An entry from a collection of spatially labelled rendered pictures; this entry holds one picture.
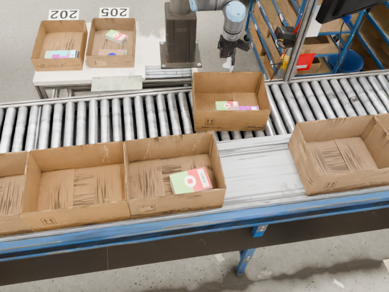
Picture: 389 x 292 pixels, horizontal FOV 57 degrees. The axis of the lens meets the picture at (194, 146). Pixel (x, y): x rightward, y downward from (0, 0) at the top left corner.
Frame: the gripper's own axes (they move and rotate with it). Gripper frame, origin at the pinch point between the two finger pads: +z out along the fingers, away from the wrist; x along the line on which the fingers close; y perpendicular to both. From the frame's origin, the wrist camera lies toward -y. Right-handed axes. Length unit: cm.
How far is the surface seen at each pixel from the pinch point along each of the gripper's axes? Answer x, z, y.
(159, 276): 89, 89, 50
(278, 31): -12.6, -8.7, -29.2
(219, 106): 14.9, 17.9, 6.5
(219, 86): 1.0, 17.2, 3.6
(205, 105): 10.5, 21.6, 13.5
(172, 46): -28.7, 12.9, 27.9
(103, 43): -52, 29, 70
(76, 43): -53, 29, 88
